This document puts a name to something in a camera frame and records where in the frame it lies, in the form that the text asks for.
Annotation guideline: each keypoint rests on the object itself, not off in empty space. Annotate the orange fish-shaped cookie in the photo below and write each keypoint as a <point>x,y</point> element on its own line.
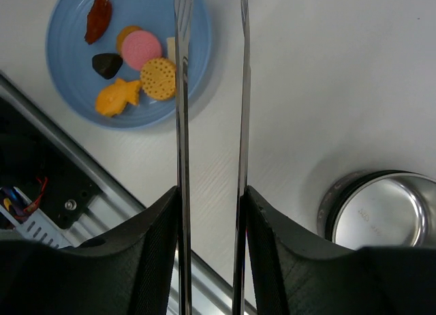
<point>113,99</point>

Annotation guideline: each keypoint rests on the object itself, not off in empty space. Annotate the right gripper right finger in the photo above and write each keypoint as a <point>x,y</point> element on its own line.
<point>297,272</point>

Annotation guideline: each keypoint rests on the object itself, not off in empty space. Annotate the orange round cookie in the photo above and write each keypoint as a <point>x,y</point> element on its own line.
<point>123,34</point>

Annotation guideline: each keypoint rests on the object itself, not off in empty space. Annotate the metal tongs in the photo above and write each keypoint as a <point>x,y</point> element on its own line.
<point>184,151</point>

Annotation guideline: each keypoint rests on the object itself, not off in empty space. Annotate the black chocolate piece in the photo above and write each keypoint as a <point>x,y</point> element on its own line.
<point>107,64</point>

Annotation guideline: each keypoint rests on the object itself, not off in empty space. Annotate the slotted cable duct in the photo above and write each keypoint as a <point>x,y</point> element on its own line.
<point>39,227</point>

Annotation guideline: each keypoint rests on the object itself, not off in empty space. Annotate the aluminium rail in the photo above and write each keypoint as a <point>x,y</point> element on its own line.
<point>114,204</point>

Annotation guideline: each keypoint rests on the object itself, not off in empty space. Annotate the red-brown leaf-shaped food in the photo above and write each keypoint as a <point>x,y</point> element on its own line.
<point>98,20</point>

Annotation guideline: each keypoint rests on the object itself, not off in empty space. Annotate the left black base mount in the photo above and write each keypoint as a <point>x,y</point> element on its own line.
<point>33,165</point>

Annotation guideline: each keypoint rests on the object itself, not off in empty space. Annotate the blue plate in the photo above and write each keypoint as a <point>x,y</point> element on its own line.
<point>69,57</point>

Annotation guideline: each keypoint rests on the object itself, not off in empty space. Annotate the steel lunch box bowl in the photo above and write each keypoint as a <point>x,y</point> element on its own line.
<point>379,208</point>

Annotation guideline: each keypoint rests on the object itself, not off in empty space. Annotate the yellow dotted round biscuit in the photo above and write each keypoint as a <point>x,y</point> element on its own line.
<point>158,78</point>

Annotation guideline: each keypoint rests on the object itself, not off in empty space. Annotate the pink round cookie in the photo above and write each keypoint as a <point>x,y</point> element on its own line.
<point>140,47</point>

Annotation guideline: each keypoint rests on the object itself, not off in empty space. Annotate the left controller board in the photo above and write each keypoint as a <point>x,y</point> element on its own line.
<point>18,205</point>

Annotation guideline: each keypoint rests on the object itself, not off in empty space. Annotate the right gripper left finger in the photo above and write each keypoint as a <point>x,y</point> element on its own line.
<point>126,270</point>

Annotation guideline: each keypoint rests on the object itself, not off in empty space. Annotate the pale cheese block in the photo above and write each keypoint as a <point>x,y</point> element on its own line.
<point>171,49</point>

